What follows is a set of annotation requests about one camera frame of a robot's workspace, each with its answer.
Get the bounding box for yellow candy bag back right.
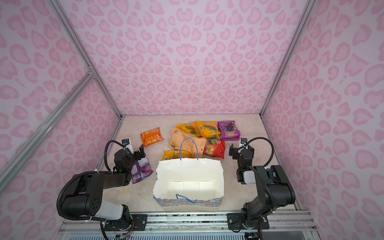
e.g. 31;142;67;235
192;121;221;139

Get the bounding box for orange corn chip packet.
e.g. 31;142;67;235
140;128;164;147

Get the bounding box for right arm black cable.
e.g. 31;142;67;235
246;136;275;168

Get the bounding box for yellow mango candy bag front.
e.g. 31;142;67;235
162;150;191;161

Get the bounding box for purple small snack packet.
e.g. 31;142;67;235
132;157;153;184

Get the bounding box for white paper bag blue handles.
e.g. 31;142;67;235
153;156;225;210

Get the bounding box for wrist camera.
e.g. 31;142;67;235
239;138;248;149
122;139;134;155

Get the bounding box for tan kraft paper snack pouch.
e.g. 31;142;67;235
168;127;207;158

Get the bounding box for purple grape candy bag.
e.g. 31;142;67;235
218;121;241;141

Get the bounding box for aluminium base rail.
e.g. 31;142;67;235
55;209;320;240

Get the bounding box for red candy bag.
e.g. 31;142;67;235
203;139;226;159

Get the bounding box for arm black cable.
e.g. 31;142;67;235
246;136;275;168
103;139;127;172

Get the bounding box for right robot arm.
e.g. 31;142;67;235
227;146;296;233

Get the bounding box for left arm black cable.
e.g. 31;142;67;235
103;139;127;172

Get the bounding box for aluminium frame strut diagonal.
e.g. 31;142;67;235
1;71;95;193

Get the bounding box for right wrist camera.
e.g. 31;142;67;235
239;138;248;149

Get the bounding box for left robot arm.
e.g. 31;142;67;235
57;145;146;231

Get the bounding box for yellow candy bag back left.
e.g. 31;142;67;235
177;123;202;138

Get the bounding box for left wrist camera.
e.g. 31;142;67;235
122;139;134;155

